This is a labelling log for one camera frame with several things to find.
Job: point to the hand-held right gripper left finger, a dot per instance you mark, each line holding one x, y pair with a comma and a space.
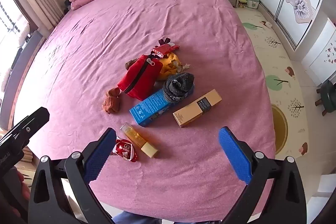
99, 153

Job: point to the yellow capped bottle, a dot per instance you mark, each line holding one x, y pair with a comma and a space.
136, 138

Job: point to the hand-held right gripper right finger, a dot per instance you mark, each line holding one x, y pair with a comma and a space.
233, 153

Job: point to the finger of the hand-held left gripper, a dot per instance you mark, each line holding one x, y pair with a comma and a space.
31, 121

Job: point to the orange pumpkin toy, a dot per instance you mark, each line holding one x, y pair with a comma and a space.
169, 64

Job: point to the person's left hand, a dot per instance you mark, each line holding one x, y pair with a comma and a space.
24, 187

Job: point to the green and white storage box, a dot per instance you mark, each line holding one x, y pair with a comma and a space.
252, 1

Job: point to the red and white wrapper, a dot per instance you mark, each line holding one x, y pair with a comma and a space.
124, 150

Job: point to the green padded stool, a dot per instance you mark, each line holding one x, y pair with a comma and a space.
328, 91

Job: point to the cream tree print play mat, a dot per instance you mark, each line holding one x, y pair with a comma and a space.
265, 56

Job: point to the gold carton box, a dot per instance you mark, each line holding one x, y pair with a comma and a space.
194, 109

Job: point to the stack of books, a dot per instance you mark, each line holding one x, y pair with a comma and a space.
27, 154

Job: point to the brown sock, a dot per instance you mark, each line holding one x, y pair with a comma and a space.
111, 102

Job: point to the yellow round basin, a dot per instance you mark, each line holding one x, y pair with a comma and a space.
279, 129

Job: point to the red zipper pouch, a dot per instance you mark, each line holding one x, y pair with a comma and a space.
139, 77

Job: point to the grey knitted sock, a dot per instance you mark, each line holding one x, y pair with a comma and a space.
178, 86

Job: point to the red foil snack wrapper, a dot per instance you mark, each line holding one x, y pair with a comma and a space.
164, 50

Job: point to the blue carton box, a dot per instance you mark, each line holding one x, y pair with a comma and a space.
149, 108

